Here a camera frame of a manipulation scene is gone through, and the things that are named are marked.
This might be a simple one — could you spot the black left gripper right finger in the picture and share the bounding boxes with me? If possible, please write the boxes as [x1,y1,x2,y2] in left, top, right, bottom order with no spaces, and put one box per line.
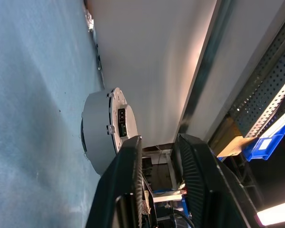
[172,132,261,228]

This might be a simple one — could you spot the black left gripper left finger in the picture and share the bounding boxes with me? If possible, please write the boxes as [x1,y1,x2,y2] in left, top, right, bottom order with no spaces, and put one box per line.
[85,134,158,228]

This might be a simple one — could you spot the silver motor housing copper windings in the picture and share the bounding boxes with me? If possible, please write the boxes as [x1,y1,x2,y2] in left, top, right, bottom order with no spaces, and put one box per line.
[80,91,121,177]

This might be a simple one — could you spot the silver hinged motor lid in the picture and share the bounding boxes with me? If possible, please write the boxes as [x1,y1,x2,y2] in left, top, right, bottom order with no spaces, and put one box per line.
[106,86,139,157]

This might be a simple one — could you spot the brown cardboard box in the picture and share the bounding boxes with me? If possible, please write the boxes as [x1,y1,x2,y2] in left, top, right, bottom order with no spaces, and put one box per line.
[217,116,258,158]

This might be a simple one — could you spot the bright light strip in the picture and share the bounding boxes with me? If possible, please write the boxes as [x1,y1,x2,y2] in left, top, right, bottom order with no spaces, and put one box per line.
[256,199,285,226]

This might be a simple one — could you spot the perforated metal rack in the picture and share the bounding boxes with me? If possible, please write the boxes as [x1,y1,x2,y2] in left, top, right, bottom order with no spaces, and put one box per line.
[227,10,285,140]

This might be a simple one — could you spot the blue plastic table cover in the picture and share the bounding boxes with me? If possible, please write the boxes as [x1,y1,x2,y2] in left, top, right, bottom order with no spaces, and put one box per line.
[0,0,124,228]

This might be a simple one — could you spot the white backdrop sheet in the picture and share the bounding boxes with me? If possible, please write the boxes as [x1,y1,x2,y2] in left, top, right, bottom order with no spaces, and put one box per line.
[84,0,220,149]

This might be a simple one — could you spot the metal frame post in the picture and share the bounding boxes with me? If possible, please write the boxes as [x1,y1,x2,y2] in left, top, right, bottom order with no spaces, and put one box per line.
[177,0,230,136]

